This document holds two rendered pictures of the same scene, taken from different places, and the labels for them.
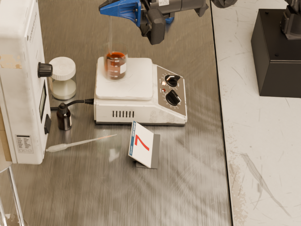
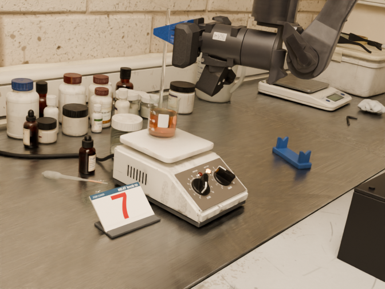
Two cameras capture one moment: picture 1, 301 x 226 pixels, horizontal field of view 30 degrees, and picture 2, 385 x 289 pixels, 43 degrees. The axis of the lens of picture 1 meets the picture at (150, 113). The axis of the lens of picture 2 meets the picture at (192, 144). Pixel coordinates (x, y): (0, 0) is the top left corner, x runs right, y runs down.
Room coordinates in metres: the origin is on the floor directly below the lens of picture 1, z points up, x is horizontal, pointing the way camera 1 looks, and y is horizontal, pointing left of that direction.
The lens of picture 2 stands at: (0.31, -0.50, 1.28)
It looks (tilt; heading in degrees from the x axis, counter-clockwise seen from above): 21 degrees down; 43
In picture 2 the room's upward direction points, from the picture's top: 7 degrees clockwise
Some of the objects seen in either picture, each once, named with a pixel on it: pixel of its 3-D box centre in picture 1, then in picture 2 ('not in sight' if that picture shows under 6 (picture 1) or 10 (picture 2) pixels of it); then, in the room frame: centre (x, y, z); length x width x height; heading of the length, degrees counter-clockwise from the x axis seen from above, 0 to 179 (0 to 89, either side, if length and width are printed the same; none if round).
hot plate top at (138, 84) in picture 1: (124, 77); (167, 141); (0.85, 0.06, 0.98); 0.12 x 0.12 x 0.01; 5
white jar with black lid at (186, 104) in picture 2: not in sight; (181, 97); (1.19, 0.37, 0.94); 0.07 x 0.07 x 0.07
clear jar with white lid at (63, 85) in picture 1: (62, 78); (126, 137); (0.87, 0.20, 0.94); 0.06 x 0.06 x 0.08
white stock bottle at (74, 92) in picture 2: not in sight; (71, 98); (0.89, 0.42, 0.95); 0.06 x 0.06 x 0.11
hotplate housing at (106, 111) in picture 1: (135, 92); (176, 170); (0.85, 0.04, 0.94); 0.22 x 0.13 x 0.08; 95
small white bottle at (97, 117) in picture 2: not in sight; (97, 118); (0.90, 0.34, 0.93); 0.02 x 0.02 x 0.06
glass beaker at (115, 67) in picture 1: (113, 61); (162, 114); (0.85, 0.08, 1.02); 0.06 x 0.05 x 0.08; 77
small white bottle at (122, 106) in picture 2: not in sight; (122, 107); (0.97, 0.35, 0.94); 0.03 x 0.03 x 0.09
